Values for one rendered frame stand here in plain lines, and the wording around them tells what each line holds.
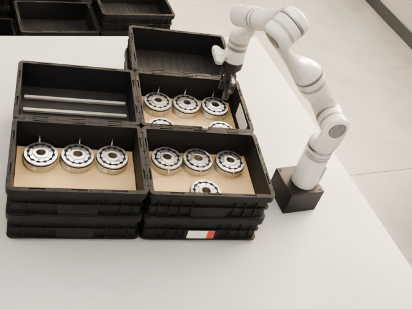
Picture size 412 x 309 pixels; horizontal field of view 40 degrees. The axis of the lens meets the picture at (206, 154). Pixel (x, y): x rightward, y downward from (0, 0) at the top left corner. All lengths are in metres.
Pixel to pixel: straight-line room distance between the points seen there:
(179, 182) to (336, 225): 0.62
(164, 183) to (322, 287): 0.62
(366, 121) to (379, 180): 0.56
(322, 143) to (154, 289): 0.71
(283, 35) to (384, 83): 2.93
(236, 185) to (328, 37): 2.95
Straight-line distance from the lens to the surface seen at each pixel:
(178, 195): 1.70
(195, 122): 2.11
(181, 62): 2.40
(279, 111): 2.53
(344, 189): 2.30
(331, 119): 1.87
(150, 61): 2.36
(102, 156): 1.86
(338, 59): 4.51
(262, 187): 1.87
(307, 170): 2.00
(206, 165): 1.92
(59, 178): 1.82
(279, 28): 1.59
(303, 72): 1.69
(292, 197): 2.03
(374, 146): 3.81
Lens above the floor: 2.17
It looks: 42 degrees down
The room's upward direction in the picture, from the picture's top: 18 degrees clockwise
